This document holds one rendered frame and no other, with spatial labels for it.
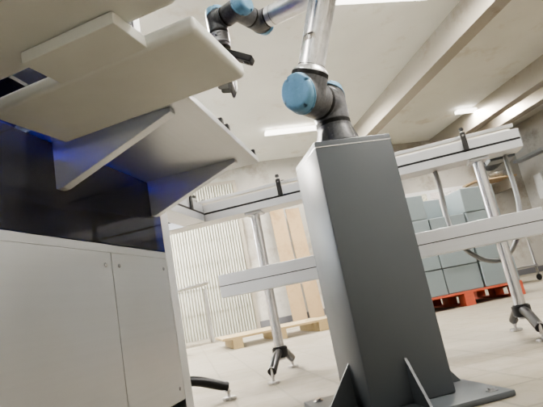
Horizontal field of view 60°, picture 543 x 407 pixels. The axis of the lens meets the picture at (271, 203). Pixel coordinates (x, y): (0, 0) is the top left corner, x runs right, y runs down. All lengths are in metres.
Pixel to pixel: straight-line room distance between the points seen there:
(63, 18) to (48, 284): 0.65
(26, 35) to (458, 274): 4.51
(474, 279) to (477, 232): 2.63
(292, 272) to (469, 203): 3.04
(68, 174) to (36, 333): 0.40
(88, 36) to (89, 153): 0.54
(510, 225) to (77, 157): 1.88
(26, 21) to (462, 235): 2.02
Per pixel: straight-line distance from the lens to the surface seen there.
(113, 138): 1.26
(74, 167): 1.30
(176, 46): 0.82
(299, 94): 1.45
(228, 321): 9.00
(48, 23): 0.81
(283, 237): 9.02
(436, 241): 2.38
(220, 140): 1.47
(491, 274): 5.11
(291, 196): 2.43
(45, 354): 1.19
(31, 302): 1.18
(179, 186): 1.70
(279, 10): 1.82
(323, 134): 1.54
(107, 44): 0.81
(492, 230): 2.41
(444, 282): 4.85
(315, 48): 1.50
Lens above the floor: 0.34
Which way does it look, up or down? 12 degrees up
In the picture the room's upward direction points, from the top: 11 degrees counter-clockwise
